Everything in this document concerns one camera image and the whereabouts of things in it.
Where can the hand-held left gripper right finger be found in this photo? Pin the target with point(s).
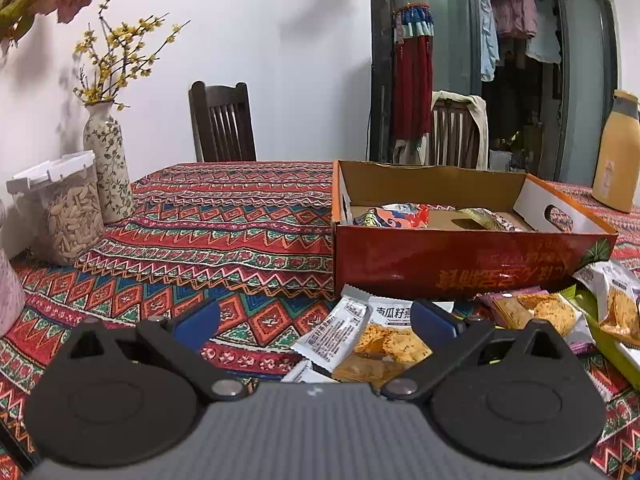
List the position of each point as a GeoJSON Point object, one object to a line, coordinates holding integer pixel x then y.
{"type": "Point", "coordinates": [430, 320]}

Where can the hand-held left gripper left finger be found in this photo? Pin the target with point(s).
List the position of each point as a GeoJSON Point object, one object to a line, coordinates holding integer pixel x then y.
{"type": "Point", "coordinates": [200, 320]}

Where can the white cracker print snack packet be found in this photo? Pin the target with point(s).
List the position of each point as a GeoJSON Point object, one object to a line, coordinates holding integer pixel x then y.
{"type": "Point", "coordinates": [617, 305]}
{"type": "Point", "coordinates": [395, 340]}

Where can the red cardboard box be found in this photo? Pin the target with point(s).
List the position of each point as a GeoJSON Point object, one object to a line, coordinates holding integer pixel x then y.
{"type": "Point", "coordinates": [450, 260]}

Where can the purple snack packet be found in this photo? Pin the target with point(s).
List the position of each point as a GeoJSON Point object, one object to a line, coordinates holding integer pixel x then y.
{"type": "Point", "coordinates": [495, 296]}

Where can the white text printed snack packet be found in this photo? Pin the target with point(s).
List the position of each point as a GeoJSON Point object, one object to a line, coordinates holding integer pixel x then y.
{"type": "Point", "coordinates": [330, 330]}

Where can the orange cracker snack packet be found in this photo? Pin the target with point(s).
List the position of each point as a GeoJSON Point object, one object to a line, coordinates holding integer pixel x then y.
{"type": "Point", "coordinates": [545, 310]}

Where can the small white snack packet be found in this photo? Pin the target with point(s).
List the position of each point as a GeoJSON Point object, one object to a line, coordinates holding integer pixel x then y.
{"type": "Point", "coordinates": [305, 375]}

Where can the green snack packet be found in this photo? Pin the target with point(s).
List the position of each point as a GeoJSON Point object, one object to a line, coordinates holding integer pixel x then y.
{"type": "Point", "coordinates": [610, 355]}

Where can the patterned red tablecloth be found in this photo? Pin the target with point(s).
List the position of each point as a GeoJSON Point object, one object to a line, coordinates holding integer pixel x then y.
{"type": "Point", "coordinates": [200, 220]}

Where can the blue orange snack packet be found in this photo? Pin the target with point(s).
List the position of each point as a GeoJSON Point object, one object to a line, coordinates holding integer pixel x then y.
{"type": "Point", "coordinates": [390, 216]}

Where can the gold snack packet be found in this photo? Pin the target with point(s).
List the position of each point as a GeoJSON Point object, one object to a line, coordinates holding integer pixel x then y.
{"type": "Point", "coordinates": [482, 219]}

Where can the clear seed container white lid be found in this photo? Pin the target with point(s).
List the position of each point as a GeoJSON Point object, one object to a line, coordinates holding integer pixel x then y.
{"type": "Point", "coordinates": [70, 220]}

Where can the white plant pot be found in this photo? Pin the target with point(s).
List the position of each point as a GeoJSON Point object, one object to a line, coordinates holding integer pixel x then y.
{"type": "Point", "coordinates": [500, 159]}

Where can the floral ceramic vase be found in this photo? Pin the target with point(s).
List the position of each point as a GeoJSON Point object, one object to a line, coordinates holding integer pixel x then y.
{"type": "Point", "coordinates": [107, 160]}

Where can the brown slatted wooden chair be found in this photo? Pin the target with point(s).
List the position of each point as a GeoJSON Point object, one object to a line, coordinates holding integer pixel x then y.
{"type": "Point", "coordinates": [452, 135]}

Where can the dark wooden chair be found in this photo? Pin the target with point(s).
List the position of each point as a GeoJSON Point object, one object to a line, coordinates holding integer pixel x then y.
{"type": "Point", "coordinates": [222, 120]}

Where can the chair with draped cloth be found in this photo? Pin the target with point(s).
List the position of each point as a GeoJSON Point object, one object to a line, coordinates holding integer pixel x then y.
{"type": "Point", "coordinates": [477, 110]}

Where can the red tassel hanging decoration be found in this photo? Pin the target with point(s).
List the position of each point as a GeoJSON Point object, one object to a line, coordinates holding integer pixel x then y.
{"type": "Point", "coordinates": [412, 75]}

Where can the yellow thermos jug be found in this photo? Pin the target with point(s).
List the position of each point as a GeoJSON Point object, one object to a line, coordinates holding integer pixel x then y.
{"type": "Point", "coordinates": [617, 160]}

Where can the yellow flower branches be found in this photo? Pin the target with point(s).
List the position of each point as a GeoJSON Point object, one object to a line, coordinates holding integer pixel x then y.
{"type": "Point", "coordinates": [120, 50]}

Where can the dark sliding glass door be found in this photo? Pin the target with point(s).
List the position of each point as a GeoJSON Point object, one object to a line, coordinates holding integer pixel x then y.
{"type": "Point", "coordinates": [450, 35]}

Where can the light blue hanging garment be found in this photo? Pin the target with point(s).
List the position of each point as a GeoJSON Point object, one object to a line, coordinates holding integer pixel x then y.
{"type": "Point", "coordinates": [487, 40]}

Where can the white hanging garment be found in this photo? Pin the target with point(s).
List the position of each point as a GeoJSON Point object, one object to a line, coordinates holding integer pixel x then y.
{"type": "Point", "coordinates": [545, 40]}

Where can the pink hanging garment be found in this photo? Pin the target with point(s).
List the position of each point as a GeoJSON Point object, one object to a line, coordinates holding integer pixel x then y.
{"type": "Point", "coordinates": [515, 10]}

